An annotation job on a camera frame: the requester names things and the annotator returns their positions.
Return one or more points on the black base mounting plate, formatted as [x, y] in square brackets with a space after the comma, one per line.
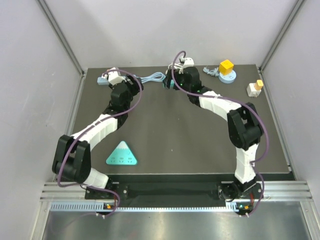
[217, 191]

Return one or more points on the teal triangular socket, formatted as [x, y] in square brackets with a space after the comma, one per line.
[122, 156]

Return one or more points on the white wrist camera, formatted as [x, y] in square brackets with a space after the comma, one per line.
[113, 76]
[185, 62]

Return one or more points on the round light blue socket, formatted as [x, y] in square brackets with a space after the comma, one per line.
[228, 78]

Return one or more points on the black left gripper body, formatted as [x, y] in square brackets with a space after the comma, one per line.
[133, 89]

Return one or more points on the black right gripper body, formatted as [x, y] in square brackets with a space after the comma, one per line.
[180, 78]

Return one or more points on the light blue power strip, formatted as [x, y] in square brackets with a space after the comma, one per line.
[102, 81]

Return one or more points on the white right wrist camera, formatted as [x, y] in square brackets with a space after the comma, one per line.
[185, 62]

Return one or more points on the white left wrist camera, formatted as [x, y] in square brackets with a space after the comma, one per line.
[113, 76]

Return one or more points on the small orange plug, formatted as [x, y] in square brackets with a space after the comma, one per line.
[258, 85]

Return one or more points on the teal power strip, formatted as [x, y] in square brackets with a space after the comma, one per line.
[168, 83]

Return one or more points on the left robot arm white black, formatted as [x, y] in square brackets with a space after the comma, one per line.
[72, 159]

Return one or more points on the yellow cube plug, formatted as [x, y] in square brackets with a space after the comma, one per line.
[225, 67]

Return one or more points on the white cube socket adapter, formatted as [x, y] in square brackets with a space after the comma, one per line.
[253, 91]

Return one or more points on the light blue cable duct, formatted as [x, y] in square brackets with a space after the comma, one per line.
[106, 208]

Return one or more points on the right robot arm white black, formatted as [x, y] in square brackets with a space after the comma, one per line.
[244, 128]

